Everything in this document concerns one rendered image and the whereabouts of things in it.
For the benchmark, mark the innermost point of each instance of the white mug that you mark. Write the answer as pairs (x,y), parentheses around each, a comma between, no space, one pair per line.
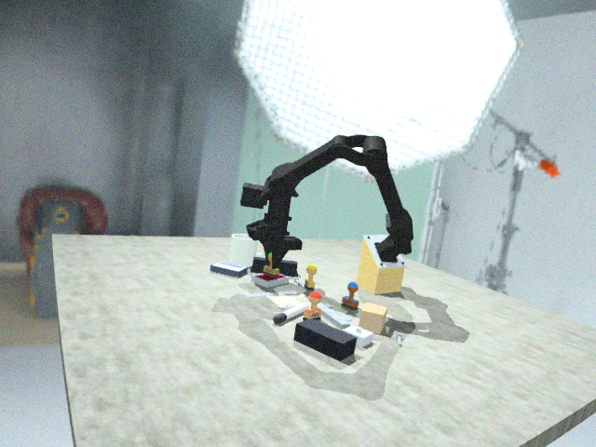
(243,249)

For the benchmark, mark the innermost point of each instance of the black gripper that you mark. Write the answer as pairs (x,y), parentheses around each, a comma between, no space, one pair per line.
(279,245)

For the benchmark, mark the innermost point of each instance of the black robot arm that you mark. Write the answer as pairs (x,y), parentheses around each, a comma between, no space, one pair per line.
(279,188)

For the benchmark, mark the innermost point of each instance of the white inspection card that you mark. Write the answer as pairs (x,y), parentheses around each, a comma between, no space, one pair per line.
(289,301)

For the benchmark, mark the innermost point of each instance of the white cylinder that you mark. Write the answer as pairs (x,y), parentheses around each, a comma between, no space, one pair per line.
(290,313)

